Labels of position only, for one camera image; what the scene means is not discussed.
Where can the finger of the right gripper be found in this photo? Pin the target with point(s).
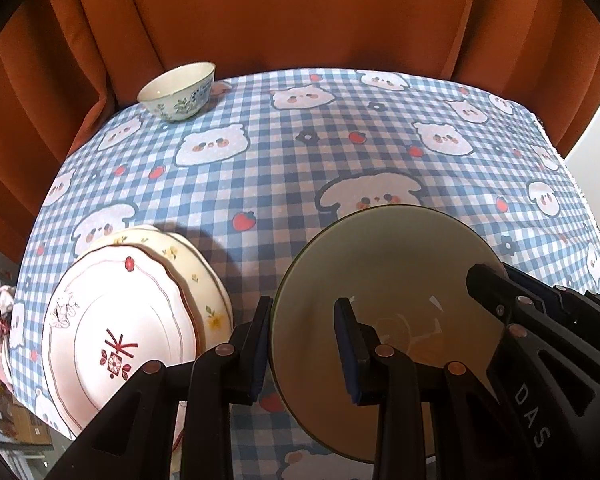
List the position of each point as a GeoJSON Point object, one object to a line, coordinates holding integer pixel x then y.
{"type": "Point", "coordinates": [515, 307]}
{"type": "Point", "coordinates": [560, 302]}

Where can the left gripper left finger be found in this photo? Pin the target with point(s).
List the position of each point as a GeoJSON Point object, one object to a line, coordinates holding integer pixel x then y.
{"type": "Point", "coordinates": [131, 436]}

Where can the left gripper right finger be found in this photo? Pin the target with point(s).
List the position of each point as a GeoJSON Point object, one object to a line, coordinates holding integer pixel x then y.
{"type": "Point", "coordinates": [378, 374]}

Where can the floral bowl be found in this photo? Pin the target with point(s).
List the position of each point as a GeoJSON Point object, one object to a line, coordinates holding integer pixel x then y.
{"type": "Point", "coordinates": [403, 269]}
{"type": "Point", "coordinates": [180, 93]}

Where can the red-trimmed small plate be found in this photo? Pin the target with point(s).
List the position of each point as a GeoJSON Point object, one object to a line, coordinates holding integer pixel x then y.
{"type": "Point", "coordinates": [114, 309]}

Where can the large round yellow-flower plate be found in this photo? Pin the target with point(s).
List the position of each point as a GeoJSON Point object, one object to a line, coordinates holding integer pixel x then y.
{"type": "Point", "coordinates": [208, 300]}

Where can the cardboard box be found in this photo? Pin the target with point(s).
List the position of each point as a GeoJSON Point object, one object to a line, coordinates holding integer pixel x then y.
{"type": "Point", "coordinates": [29, 428]}

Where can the blue checkered cartoon tablecloth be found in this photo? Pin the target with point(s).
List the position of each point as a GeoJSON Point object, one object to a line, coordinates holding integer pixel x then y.
{"type": "Point", "coordinates": [267, 164]}

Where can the orange curtain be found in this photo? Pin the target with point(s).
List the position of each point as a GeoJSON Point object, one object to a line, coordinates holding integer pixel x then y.
{"type": "Point", "coordinates": [66, 66]}

